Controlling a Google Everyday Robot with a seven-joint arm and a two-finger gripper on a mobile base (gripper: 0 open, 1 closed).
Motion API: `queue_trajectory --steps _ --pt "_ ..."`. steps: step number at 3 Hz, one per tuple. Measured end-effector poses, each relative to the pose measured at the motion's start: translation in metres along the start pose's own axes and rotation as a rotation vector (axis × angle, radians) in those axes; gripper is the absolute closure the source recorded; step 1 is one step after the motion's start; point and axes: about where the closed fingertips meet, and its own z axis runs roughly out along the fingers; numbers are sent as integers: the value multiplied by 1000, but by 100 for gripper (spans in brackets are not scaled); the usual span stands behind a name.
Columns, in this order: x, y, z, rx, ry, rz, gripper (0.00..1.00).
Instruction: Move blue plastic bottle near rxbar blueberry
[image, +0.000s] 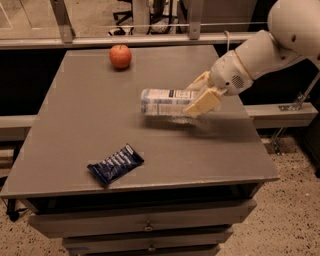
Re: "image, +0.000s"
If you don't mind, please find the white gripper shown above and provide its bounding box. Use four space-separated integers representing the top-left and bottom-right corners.
183 50 253 118

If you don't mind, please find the clear plastic water bottle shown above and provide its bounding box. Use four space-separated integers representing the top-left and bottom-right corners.
141 88 197 116

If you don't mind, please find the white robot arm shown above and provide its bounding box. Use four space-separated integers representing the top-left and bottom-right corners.
183 0 320 117

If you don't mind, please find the blue rxbar wrapper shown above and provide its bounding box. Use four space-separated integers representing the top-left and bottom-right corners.
87 144 144 185

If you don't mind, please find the grey drawer cabinet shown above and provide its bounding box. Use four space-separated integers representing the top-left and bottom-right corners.
1 46 277 256

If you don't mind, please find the red apple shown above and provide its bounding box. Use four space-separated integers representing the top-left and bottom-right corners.
109 45 132 69

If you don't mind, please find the middle grey drawer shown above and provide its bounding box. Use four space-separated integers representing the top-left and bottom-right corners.
62 227 233 254

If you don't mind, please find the grey drawer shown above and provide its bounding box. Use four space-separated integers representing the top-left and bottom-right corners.
62 227 233 254
29 199 256 238

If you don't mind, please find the top grey drawer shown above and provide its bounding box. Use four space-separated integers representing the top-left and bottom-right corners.
29 199 256 238

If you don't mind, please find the white cable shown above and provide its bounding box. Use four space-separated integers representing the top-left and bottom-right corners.
223 30 232 53

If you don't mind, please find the metal window rail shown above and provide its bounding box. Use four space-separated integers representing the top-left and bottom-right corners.
0 32 254 50

